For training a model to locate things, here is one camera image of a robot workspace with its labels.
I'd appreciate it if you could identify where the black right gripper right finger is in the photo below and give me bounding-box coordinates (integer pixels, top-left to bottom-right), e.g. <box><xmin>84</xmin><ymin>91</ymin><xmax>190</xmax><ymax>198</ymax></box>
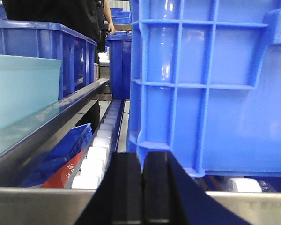
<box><xmin>143</xmin><ymin>151</ymin><xmax>248</xmax><ymax>225</ymax></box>

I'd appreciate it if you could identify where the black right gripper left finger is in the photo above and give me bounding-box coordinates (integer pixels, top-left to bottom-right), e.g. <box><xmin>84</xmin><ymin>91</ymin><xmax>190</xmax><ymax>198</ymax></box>
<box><xmin>75</xmin><ymin>152</ymin><xmax>142</xmax><ymax>225</ymax></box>

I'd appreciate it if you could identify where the light cyan plastic bin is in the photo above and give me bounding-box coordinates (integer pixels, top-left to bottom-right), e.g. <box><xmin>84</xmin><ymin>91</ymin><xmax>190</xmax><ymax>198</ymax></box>
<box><xmin>0</xmin><ymin>54</ymin><xmax>62</xmax><ymax>130</ymax></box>

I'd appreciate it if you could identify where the blue bin lower shelf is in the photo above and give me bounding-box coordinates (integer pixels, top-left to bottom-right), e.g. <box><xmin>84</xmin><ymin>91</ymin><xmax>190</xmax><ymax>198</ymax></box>
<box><xmin>21</xmin><ymin>123</ymin><xmax>92</xmax><ymax>188</ymax></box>

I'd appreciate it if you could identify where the white roller track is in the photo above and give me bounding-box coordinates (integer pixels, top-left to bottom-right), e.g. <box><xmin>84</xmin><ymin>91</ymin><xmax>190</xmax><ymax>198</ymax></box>
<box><xmin>70</xmin><ymin>100</ymin><xmax>125</xmax><ymax>190</ymax></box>

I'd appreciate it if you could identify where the red printed package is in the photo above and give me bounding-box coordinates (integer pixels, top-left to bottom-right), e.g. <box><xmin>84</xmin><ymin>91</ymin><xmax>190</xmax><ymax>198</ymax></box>
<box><xmin>41</xmin><ymin>150</ymin><xmax>84</xmax><ymax>188</ymax></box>

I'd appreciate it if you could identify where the white roller wheel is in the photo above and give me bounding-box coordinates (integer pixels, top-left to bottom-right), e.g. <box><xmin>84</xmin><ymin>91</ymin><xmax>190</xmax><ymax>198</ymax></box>
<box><xmin>226</xmin><ymin>177</ymin><xmax>262</xmax><ymax>193</ymax></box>

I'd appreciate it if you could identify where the large blue ribbed crate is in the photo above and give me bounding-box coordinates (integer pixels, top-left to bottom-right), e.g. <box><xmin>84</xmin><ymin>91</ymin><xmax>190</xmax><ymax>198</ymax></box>
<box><xmin>126</xmin><ymin>0</ymin><xmax>281</xmax><ymax>177</ymax></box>

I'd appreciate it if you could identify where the dark blue crate left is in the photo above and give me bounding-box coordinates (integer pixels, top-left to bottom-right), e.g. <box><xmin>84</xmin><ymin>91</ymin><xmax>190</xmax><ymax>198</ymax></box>
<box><xmin>0</xmin><ymin>20</ymin><xmax>96</xmax><ymax>99</ymax></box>

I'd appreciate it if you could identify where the dark blue crate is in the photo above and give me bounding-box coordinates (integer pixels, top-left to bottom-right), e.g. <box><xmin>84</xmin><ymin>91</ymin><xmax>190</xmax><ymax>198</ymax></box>
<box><xmin>0</xmin><ymin>20</ymin><xmax>96</xmax><ymax>99</ymax></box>
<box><xmin>107</xmin><ymin>32</ymin><xmax>132</xmax><ymax>100</ymax></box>

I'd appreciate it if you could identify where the dark blue crate far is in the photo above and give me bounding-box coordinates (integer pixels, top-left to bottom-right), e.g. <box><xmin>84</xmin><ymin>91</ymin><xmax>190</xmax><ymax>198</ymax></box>
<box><xmin>107</xmin><ymin>32</ymin><xmax>132</xmax><ymax>100</ymax></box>

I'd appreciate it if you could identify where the person in black clothes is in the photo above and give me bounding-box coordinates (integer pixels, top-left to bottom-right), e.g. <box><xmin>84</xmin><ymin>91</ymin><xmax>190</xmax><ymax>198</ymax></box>
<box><xmin>1</xmin><ymin>0</ymin><xmax>115</xmax><ymax>53</ymax></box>

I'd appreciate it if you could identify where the stainless steel shelf rail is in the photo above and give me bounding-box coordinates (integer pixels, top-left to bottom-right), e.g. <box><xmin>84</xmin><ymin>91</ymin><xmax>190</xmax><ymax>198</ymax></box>
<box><xmin>0</xmin><ymin>78</ymin><xmax>110</xmax><ymax>187</ymax></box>

